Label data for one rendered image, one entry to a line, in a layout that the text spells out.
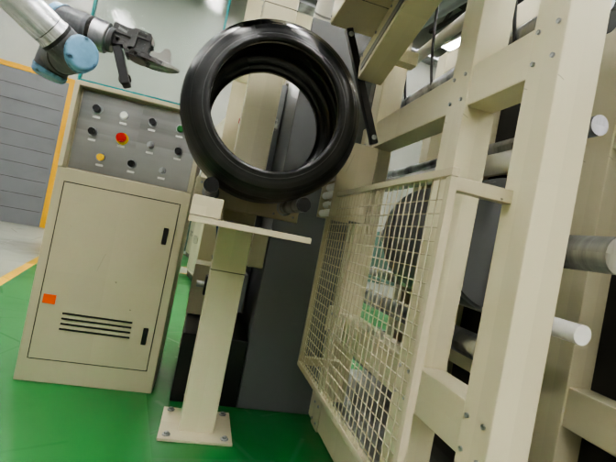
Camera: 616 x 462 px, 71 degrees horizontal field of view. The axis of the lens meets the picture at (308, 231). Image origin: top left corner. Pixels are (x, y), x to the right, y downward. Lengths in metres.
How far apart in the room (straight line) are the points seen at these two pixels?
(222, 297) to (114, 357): 0.63
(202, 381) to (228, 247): 0.51
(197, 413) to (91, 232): 0.87
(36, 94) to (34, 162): 1.35
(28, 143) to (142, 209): 8.50
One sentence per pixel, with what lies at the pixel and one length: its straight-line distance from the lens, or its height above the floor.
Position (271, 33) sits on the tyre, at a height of 1.37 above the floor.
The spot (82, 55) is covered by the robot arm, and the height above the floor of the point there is 1.15.
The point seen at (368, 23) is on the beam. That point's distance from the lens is 1.81.
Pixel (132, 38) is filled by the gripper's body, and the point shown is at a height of 1.28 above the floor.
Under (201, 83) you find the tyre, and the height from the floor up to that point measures 1.17.
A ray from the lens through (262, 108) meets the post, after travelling 1.72.
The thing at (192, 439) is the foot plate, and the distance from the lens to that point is 1.78.
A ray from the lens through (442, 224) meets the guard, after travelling 0.91.
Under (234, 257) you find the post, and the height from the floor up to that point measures 0.68.
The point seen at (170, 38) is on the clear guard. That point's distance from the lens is 2.18.
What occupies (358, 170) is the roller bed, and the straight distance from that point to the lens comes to 1.70.
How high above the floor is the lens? 0.80
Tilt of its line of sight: 1 degrees up
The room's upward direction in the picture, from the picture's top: 11 degrees clockwise
